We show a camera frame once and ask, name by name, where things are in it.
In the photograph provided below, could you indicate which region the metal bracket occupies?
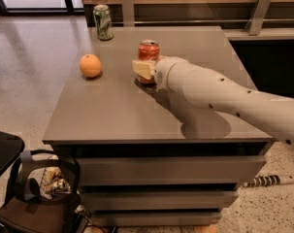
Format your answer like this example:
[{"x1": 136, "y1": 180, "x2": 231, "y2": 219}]
[
  {"x1": 121, "y1": 0, "x2": 135, "y2": 27},
  {"x1": 245, "y1": 0, "x2": 272, "y2": 36}
]

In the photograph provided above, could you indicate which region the striped black white cable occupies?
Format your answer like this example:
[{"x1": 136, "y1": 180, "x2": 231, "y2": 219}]
[{"x1": 242, "y1": 174, "x2": 294, "y2": 188}]

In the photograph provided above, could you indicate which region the grey drawer cabinet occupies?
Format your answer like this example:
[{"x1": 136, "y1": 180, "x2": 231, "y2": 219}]
[{"x1": 44, "y1": 26, "x2": 273, "y2": 226}]

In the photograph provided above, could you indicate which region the red coke can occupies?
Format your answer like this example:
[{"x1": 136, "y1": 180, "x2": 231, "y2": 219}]
[{"x1": 136, "y1": 39, "x2": 161, "y2": 85}]

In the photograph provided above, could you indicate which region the right metal bracket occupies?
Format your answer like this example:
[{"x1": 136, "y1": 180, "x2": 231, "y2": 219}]
[{"x1": 245, "y1": 0, "x2": 272, "y2": 36}]

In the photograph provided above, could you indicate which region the green soda can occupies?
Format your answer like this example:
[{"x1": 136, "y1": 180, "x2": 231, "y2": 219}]
[{"x1": 93, "y1": 4, "x2": 114, "y2": 41}]

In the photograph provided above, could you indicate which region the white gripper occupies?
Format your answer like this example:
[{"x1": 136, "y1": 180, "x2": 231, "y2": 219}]
[{"x1": 132, "y1": 56, "x2": 188, "y2": 91}]

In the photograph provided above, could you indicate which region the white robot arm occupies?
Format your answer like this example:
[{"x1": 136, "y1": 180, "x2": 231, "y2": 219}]
[{"x1": 132, "y1": 56, "x2": 294, "y2": 147}]

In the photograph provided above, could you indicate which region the orange fruit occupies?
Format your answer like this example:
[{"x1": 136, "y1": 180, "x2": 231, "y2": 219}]
[{"x1": 79, "y1": 54, "x2": 102, "y2": 78}]

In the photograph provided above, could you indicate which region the left metal bracket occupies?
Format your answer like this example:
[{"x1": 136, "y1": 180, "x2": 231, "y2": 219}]
[{"x1": 121, "y1": 0, "x2": 135, "y2": 27}]

